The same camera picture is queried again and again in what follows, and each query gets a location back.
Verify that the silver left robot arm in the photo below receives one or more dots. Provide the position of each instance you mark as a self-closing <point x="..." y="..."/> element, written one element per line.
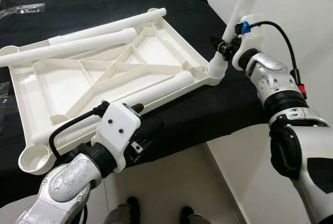
<point x="67" y="182"/>

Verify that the white plastic children table top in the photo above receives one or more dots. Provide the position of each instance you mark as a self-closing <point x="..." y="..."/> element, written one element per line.
<point x="156" y="47"/>

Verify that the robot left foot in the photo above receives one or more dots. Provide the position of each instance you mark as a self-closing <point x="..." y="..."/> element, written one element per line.
<point x="122" y="213"/>

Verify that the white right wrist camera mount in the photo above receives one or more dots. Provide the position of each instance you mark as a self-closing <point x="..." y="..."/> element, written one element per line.
<point x="248" y="39"/>

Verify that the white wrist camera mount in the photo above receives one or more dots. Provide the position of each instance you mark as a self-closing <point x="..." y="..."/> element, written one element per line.
<point x="248" y="39"/>
<point x="118" y="130"/>

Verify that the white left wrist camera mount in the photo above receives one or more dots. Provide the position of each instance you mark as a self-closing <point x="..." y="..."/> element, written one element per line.
<point x="118" y="130"/>

